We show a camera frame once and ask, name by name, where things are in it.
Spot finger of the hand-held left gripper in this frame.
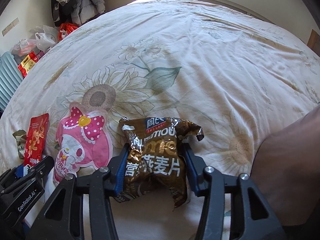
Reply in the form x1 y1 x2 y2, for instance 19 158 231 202
27 156 55 181
0 165 27 188

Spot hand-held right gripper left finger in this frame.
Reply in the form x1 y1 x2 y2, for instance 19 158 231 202
26 144 130 240

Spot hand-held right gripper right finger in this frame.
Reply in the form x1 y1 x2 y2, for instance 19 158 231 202
181 142 288 240

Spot green candy packet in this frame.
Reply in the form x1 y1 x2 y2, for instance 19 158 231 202
12 129 27 159

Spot red and white snack packet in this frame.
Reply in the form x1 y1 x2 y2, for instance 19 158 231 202
24 113 50 168

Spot brown oatmeal packet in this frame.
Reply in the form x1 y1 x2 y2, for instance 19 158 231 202
114 116 205 209

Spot pink cartoon snack packet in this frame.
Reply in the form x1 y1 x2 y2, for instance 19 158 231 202
52 101 114 187

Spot black and brown electric kettle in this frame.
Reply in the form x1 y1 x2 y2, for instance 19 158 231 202
250 104 320 240

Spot red and yellow rice bag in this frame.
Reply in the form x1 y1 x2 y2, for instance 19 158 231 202
18 51 40 78

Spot bed with floral cover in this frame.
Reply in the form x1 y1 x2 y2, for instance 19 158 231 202
0 0 320 240

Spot pinkish plastic bag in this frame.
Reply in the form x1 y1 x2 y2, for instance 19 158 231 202
11 39 38 57

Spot white plastic bag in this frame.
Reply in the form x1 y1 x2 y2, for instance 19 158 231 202
35 25 59 53

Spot red plastic bag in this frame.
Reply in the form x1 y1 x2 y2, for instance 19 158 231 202
58 22 79 43

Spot black camouflage jacket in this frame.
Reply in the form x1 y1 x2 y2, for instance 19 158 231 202
51 0 75 28

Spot grey puffer jacket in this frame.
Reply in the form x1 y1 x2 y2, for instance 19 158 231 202
67 0 107 25

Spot wooden headboard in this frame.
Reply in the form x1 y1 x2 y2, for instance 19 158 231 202
308 29 320 55

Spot wall switch panel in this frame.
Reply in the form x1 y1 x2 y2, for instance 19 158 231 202
2 17 20 37

